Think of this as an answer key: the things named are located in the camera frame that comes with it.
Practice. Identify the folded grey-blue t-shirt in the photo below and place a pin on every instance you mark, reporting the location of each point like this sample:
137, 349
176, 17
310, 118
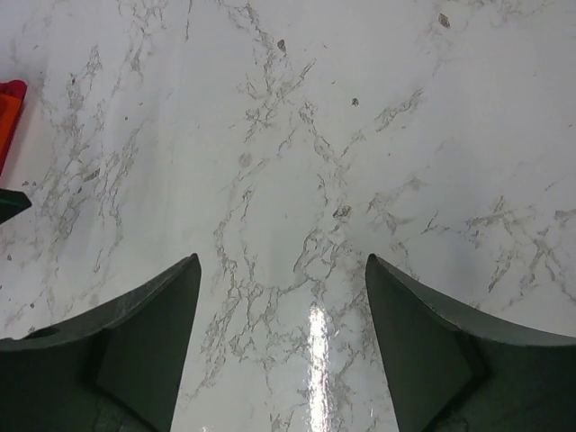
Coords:
12, 203

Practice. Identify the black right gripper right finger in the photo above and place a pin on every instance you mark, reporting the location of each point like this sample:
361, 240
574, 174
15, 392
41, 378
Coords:
450, 367

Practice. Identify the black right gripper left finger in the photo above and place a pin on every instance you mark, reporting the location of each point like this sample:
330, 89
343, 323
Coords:
116, 367

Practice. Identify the orange t-shirt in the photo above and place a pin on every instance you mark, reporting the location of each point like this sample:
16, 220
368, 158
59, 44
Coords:
10, 114

